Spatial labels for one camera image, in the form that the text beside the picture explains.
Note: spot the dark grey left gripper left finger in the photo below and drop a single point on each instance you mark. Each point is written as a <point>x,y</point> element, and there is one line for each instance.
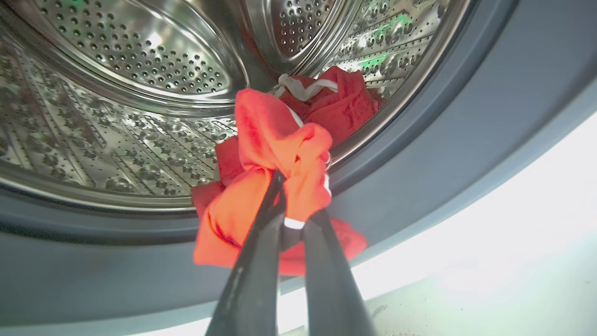
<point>254,280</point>

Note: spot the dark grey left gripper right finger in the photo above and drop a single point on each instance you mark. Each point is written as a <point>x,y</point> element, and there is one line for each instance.
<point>333,284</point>

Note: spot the grey rubber door gasket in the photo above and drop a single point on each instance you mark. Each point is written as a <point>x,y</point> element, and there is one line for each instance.
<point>419,154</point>

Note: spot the perforated steel washing drum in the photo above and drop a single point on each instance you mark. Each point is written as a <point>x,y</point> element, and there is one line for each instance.
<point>140,93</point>

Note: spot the red garment with white trim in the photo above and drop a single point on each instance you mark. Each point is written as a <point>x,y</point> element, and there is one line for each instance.
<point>275,154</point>

